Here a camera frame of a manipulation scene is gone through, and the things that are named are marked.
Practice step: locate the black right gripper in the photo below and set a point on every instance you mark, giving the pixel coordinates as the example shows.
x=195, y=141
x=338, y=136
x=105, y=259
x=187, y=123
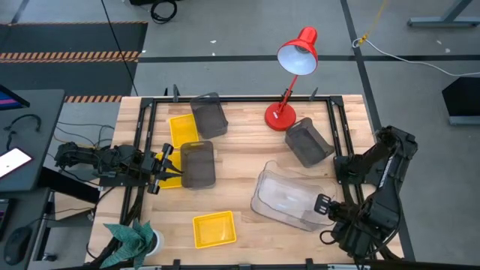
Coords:
x=342, y=213

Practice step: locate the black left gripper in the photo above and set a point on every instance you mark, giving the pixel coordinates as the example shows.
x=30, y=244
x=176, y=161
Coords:
x=152, y=165

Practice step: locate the dark grey plastic basket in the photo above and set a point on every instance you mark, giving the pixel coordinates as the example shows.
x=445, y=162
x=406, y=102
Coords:
x=307, y=142
x=198, y=165
x=209, y=116

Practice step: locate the clear plastic basket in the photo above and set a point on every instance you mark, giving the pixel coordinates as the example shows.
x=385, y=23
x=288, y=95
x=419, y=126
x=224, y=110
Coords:
x=296, y=219
x=288, y=202
x=270, y=187

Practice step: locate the yellow plastic basket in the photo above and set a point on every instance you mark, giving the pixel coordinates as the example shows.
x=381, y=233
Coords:
x=183, y=131
x=173, y=180
x=214, y=229

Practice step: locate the red desk lamp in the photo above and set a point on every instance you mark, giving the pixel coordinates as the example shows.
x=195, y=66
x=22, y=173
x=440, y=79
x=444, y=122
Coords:
x=280, y=116

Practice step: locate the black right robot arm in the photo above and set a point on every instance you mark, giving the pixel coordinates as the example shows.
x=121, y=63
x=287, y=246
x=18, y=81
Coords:
x=382, y=213

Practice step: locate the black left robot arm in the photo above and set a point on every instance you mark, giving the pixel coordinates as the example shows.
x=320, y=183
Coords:
x=112, y=157

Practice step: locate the green plant in white pot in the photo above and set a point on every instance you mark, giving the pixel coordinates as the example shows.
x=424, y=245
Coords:
x=131, y=240

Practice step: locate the dark grey side desk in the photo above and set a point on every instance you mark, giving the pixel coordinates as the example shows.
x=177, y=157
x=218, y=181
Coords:
x=41, y=127

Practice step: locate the black floor mat hazard stripes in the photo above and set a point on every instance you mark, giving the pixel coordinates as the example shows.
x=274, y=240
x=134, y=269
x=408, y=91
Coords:
x=71, y=41

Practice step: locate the black computer mouse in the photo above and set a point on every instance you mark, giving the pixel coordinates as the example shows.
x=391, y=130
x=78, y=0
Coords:
x=17, y=245

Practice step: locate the monitor with blue screen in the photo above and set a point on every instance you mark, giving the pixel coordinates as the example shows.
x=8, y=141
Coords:
x=9, y=99

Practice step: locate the black box with grey base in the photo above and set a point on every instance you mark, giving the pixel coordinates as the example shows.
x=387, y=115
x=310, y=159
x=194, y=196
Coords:
x=463, y=99

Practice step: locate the grey metal stand foot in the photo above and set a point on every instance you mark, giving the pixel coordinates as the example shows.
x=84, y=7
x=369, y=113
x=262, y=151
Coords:
x=446, y=21

